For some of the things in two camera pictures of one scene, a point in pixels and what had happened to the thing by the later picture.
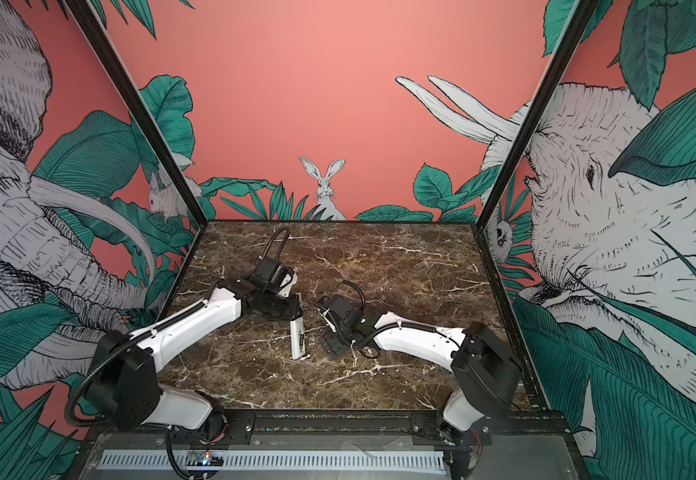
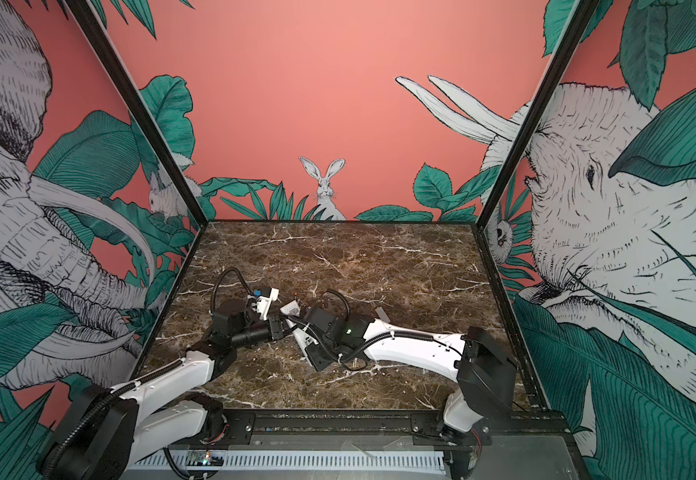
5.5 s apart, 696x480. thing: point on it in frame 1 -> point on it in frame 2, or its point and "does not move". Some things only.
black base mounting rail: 335,429 does not move
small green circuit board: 205,458 does not move
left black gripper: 294,311 -> 276,331
